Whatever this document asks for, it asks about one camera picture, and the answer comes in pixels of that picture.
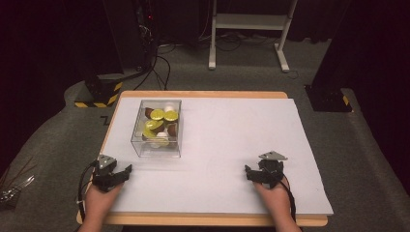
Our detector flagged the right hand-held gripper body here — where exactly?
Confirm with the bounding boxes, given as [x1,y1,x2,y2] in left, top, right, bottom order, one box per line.
[257,150,288,190]

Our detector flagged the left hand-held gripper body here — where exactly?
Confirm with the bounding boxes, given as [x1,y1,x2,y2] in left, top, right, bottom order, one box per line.
[91,154,118,193]

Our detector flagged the clear plastic box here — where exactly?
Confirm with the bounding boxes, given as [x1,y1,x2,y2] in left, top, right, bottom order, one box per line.
[130,99,183,159]

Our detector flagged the person's left hand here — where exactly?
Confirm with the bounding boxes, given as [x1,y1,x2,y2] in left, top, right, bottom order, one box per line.
[83,183,125,216]

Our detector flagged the person's right hand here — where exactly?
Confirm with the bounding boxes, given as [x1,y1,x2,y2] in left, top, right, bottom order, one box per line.
[252,182,293,220]

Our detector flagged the black yellow striped stand base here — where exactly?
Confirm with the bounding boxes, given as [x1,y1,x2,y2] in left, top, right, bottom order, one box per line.
[73,72,125,109]

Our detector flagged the clear plastic object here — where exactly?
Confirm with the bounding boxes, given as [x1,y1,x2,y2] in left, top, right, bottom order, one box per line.
[0,157,37,205]

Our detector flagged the wooden table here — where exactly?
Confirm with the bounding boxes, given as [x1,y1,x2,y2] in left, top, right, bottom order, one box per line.
[75,90,330,227]

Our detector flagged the dark equipment tower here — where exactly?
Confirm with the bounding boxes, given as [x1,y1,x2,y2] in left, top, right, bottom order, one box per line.
[102,0,160,72]

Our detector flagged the white metal stand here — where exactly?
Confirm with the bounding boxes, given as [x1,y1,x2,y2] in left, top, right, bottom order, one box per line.
[207,0,300,73]

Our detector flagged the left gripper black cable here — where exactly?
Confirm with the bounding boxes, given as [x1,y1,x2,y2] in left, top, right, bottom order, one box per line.
[76,159,99,224]

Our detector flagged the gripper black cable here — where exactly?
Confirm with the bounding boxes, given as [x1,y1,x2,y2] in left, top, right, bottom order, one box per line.
[278,176,298,223]
[76,159,99,224]

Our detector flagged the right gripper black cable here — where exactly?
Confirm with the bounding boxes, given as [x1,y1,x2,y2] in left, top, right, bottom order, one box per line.
[278,176,298,223]

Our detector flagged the black floor cables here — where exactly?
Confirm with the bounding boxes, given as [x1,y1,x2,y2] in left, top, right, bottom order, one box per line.
[132,44,172,92]

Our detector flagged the cable bundle under stand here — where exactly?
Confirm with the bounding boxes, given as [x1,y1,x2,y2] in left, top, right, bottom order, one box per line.
[192,29,278,52]

